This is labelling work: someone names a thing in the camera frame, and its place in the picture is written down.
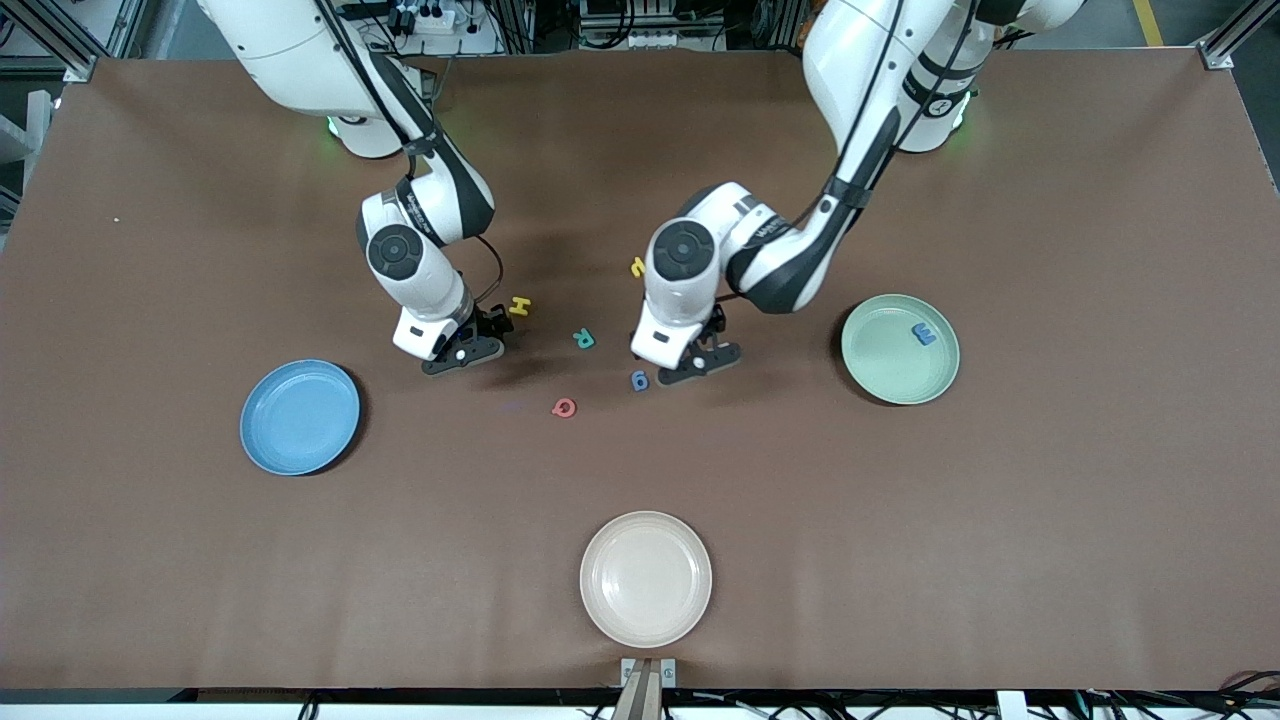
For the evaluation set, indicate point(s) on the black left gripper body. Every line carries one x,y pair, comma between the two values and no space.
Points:
714,323

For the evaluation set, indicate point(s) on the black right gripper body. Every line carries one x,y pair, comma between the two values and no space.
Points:
489,322

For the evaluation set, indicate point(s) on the teal foam letter R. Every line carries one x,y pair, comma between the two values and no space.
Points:
580,338

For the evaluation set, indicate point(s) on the blue lowercase letter m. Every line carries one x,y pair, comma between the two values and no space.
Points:
924,335

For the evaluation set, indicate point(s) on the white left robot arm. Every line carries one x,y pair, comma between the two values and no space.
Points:
860,60

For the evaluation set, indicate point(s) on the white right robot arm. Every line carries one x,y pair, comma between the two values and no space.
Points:
300,50

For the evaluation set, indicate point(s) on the green plate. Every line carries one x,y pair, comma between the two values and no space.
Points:
885,360

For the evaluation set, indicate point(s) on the blue plate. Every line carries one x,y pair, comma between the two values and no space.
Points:
300,418

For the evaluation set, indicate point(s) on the beige plate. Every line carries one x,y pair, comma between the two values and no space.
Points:
646,580

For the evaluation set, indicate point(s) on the yellow foam letter H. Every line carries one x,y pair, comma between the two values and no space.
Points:
519,306

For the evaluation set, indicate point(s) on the blue foam letter g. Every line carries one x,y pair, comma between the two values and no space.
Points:
645,384

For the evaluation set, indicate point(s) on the red foam letter Q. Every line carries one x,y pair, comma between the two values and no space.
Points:
555,407

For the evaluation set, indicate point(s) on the small white socket strip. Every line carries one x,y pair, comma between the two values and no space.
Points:
655,40

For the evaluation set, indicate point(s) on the white power strip with plugs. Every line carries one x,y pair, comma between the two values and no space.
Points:
425,18

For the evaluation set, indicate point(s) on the white label block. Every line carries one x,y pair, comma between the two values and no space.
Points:
1011,705

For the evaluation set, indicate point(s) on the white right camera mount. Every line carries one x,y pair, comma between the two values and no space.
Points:
425,330

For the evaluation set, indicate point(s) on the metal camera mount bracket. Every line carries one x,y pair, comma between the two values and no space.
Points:
640,700

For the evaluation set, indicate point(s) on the aluminium frame profile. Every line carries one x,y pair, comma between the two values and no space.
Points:
80,68
1215,55

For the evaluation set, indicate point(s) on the grey metal side frame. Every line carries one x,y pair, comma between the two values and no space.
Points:
38,110

